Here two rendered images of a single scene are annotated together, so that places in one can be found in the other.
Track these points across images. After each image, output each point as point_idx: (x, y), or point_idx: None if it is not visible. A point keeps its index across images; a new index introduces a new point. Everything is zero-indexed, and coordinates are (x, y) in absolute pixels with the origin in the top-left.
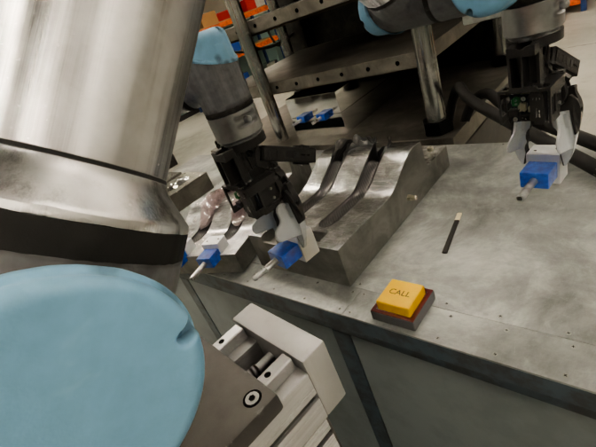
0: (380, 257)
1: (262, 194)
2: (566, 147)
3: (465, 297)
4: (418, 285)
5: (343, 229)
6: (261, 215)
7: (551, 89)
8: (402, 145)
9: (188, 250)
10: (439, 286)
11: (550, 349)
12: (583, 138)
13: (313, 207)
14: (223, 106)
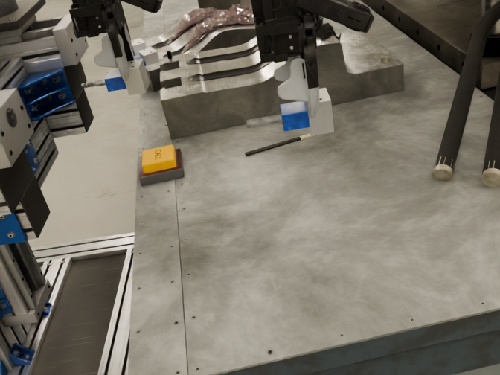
0: (217, 132)
1: (88, 19)
2: (296, 97)
3: (195, 187)
4: (172, 156)
5: (191, 88)
6: (82, 36)
7: (257, 28)
8: (325, 38)
9: (136, 52)
10: (201, 172)
11: (161, 239)
12: (492, 125)
13: (220, 61)
14: None
